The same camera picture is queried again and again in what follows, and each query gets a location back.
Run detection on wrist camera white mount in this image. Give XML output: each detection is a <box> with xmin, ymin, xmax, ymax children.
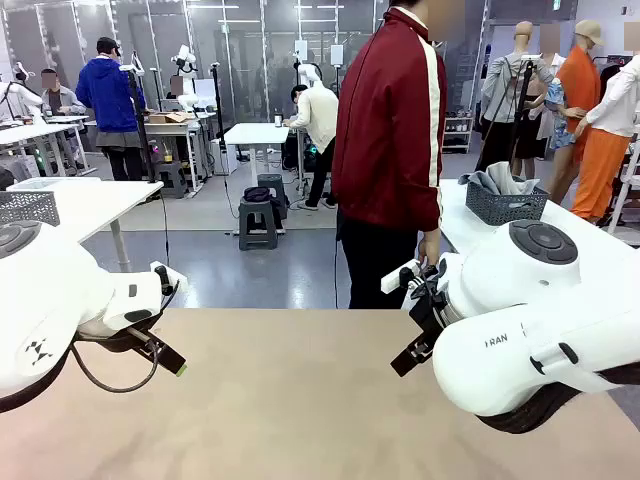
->
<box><xmin>149</xmin><ymin>260</ymin><xmax>189</xmax><ymax>297</ymax></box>
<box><xmin>380</xmin><ymin>259</ymin><xmax>421</xmax><ymax>295</ymax></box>

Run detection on mannequin in grey shirt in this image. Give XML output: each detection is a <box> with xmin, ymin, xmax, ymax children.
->
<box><xmin>474</xmin><ymin>20</ymin><xmax>557</xmax><ymax>176</ymax></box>

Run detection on grey mesh basket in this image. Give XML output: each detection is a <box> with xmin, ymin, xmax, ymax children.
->
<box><xmin>465</xmin><ymin>180</ymin><xmax>550</xmax><ymax>227</ymax></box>
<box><xmin>0</xmin><ymin>190</ymin><xmax>61</xmax><ymax>227</ymax></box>

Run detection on white background table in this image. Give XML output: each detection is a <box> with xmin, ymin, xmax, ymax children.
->
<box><xmin>223</xmin><ymin>122</ymin><xmax>291</xmax><ymax>236</ymax></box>

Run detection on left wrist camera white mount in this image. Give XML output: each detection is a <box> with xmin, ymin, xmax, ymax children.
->
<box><xmin>149</xmin><ymin>260</ymin><xmax>189</xmax><ymax>297</ymax></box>

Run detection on black tripod pole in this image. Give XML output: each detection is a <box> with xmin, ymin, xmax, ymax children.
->
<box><xmin>509</xmin><ymin>53</ymin><xmax>540</xmax><ymax>169</ymax></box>
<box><xmin>118</xmin><ymin>49</ymin><xmax>157</xmax><ymax>184</ymax></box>
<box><xmin>208</xmin><ymin>62</ymin><xmax>227</xmax><ymax>151</ymax></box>

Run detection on dark garments on rack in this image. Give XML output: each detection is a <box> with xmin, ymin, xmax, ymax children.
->
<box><xmin>592</xmin><ymin>53</ymin><xmax>632</xmax><ymax>101</ymax></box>

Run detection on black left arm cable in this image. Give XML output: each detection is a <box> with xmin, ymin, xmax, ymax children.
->
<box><xmin>69</xmin><ymin>279</ymin><xmax>181</xmax><ymax>394</ymax></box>

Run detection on mannequin in orange vest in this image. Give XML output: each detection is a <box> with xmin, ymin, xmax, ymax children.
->
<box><xmin>555</xmin><ymin>19</ymin><xmax>606</xmax><ymax>151</ymax></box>

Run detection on person's right hand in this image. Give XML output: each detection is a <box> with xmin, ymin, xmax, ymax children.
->
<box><xmin>418</xmin><ymin>230</ymin><xmax>442</xmax><ymax>266</ymax></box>

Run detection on white storage shelf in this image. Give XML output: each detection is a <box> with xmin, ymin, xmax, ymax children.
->
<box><xmin>442</xmin><ymin>115</ymin><xmax>475</xmax><ymax>155</ymax></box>

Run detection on person in blue floral top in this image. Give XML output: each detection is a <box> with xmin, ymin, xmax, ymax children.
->
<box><xmin>537</xmin><ymin>23</ymin><xmax>591</xmax><ymax>201</ymax></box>

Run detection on light grey towel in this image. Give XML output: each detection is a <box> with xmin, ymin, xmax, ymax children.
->
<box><xmin>485</xmin><ymin>161</ymin><xmax>541</xmax><ymax>197</ymax></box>

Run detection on grey plastic step stool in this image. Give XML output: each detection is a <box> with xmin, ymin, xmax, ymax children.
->
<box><xmin>257</xmin><ymin>173</ymin><xmax>290</xmax><ymax>221</ymax></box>
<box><xmin>154</xmin><ymin>160</ymin><xmax>187</xmax><ymax>199</ymax></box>
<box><xmin>238</xmin><ymin>197</ymin><xmax>279</xmax><ymax>251</ymax></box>

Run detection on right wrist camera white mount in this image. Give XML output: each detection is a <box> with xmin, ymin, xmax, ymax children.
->
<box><xmin>380</xmin><ymin>259</ymin><xmax>421</xmax><ymax>295</ymax></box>

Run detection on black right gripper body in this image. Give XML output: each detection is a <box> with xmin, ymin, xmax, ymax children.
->
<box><xmin>407</xmin><ymin>272</ymin><xmax>454</xmax><ymax>346</ymax></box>

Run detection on person in cream sweater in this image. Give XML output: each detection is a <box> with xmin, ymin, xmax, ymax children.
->
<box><xmin>287</xmin><ymin>82</ymin><xmax>340</xmax><ymax>210</ymax></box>

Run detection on person's right forearm red sleeve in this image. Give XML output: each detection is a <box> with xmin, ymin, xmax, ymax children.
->
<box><xmin>417</xmin><ymin>164</ymin><xmax>448</xmax><ymax>234</ymax></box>

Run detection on person in blue hoodie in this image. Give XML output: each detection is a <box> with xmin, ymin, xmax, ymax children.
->
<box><xmin>75</xmin><ymin>37</ymin><xmax>147</xmax><ymax>181</ymax></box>

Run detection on white side table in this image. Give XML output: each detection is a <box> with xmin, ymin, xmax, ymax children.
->
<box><xmin>0</xmin><ymin>177</ymin><xmax>165</xmax><ymax>274</ymax></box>
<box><xmin>439</xmin><ymin>178</ymin><xmax>640</xmax><ymax>281</ymax></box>

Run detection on mannequin white shirt orange trousers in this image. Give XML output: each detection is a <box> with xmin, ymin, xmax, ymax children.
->
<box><xmin>569</xmin><ymin>22</ymin><xmax>640</xmax><ymax>224</ymax></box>

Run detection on seated person in grey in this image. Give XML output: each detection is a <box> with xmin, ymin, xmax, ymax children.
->
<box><xmin>40</xmin><ymin>68</ymin><xmax>87</xmax><ymax>117</ymax></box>

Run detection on white background workbench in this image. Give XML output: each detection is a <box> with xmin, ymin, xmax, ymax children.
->
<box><xmin>0</xmin><ymin>122</ymin><xmax>90</xmax><ymax>177</ymax></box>
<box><xmin>144</xmin><ymin>117</ymin><xmax>217</xmax><ymax>194</ymax></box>

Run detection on person in red jacket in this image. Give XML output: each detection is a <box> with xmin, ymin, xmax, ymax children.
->
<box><xmin>331</xmin><ymin>0</ymin><xmax>450</xmax><ymax>310</ymax></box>

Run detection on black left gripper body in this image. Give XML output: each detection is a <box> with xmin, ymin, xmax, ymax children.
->
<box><xmin>74</xmin><ymin>315</ymin><xmax>162</xmax><ymax>354</ymax></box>

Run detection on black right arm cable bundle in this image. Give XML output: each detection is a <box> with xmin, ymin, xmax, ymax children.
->
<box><xmin>474</xmin><ymin>362</ymin><xmax>640</xmax><ymax>435</ymax></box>

